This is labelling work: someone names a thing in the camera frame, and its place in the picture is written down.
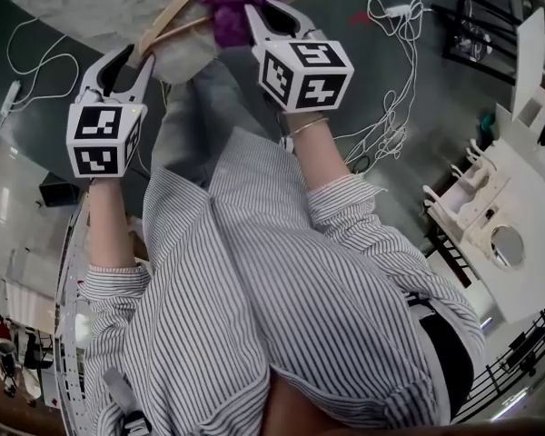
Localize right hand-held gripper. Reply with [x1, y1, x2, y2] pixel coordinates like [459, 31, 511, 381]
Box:
[243, 0, 355, 114]

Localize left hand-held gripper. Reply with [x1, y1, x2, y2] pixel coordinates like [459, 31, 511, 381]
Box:
[65, 45, 156, 180]

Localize purple cloth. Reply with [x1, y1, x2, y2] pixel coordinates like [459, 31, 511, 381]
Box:
[194, 0, 282, 49]

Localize wooden clothes hanger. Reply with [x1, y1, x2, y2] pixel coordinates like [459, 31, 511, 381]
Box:
[138, 0, 374, 58]

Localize person's right forearm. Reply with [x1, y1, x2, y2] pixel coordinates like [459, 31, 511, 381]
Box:
[283, 109, 353, 190]

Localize person's left forearm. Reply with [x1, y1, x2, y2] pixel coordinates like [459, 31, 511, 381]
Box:
[85, 177, 137, 270]

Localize white perforated shelf rack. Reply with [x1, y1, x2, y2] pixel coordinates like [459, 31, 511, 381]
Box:
[52, 193, 101, 436]

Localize grey trousers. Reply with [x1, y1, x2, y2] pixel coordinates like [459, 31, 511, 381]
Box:
[152, 59, 285, 190]

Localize black box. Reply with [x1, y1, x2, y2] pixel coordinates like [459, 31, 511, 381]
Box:
[38, 173, 81, 208]

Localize white table with black legs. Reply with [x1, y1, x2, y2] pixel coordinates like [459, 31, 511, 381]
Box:
[431, 0, 545, 113]

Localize striped shirt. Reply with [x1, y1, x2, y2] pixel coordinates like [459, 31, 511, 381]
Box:
[76, 127, 487, 436]

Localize white counter with round hole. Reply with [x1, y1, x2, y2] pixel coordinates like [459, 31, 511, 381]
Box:
[421, 102, 545, 324]

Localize black trousers waist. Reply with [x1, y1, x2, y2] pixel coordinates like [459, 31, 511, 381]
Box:
[420, 311, 476, 420]

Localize black metal railing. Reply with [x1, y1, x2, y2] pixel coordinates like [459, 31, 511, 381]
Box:
[453, 302, 545, 421]

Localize white cable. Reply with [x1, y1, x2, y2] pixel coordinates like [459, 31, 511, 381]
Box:
[0, 15, 81, 135]

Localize thin gold bracelet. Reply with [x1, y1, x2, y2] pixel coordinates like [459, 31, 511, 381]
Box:
[290, 115, 331, 135]

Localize tangled white cables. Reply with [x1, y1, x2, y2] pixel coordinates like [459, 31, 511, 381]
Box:
[333, 0, 473, 167]

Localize grey chest strap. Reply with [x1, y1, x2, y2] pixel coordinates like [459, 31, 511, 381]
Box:
[102, 365, 154, 436]

